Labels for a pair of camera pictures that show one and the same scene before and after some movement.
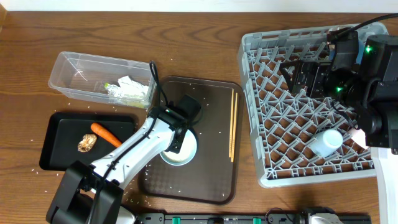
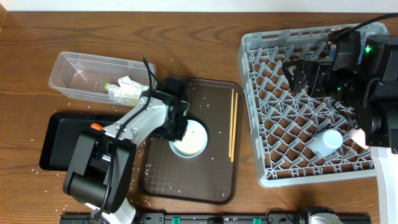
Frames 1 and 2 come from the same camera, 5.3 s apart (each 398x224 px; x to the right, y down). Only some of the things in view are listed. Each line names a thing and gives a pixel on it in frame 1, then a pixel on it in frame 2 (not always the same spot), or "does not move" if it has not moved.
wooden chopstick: [234, 130] does not move
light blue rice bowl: [186, 153] → [194, 142]
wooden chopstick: [230, 139] does not move
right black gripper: [319, 72] does not move
